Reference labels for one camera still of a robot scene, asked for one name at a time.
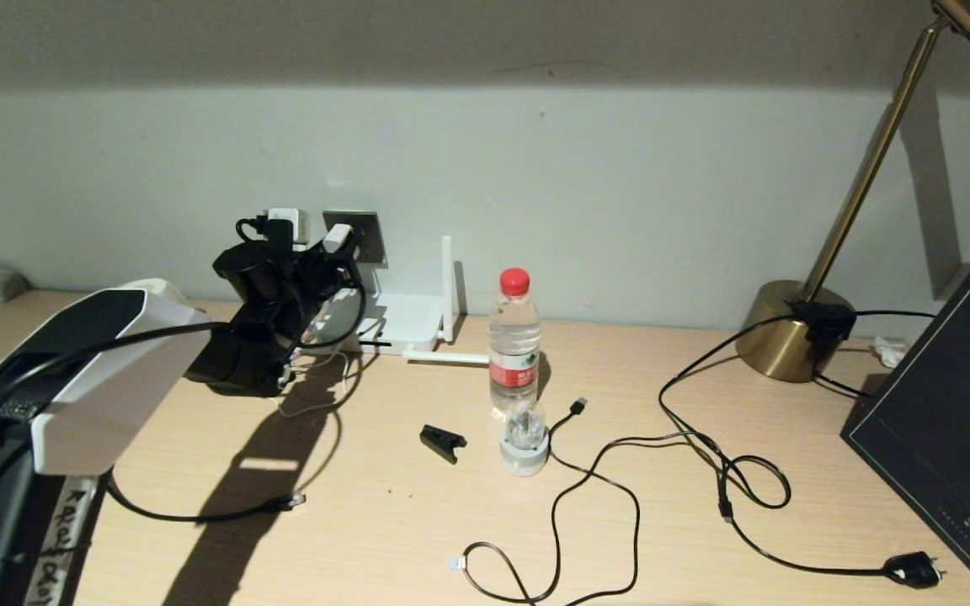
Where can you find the water bottle red cap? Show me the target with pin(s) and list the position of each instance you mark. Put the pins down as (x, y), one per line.
(514, 353)

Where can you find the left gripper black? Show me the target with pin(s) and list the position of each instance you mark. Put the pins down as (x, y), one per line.
(259, 279)

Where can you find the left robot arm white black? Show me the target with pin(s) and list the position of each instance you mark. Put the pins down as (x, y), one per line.
(114, 387)

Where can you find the white router with antennas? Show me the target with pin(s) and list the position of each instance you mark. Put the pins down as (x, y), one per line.
(409, 320)

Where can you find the white handwritten tape label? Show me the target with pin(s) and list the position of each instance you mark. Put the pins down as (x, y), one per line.
(64, 539)

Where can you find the black box on lamp base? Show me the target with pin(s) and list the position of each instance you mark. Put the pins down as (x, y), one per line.
(823, 324)

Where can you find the small white crumpled object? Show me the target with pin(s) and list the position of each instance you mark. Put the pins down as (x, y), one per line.
(885, 352)

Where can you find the small black clip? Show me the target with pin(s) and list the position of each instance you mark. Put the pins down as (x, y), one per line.
(441, 441)

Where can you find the dark gift bag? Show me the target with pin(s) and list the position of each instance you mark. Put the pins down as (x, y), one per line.
(940, 404)

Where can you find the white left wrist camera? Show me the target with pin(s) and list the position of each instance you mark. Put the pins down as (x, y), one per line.
(294, 223)

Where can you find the white toilet paper roll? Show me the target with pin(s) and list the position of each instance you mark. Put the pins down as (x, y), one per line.
(169, 290)

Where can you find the grey wall socket plate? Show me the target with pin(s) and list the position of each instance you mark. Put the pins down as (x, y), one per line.
(369, 231)

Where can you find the white power adapter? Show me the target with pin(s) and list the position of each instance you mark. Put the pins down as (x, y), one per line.
(340, 237)

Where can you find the small glass dome white base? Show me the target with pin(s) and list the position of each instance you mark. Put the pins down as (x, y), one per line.
(524, 450)

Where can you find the brass desk lamp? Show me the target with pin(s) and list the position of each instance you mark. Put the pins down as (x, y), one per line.
(780, 337)

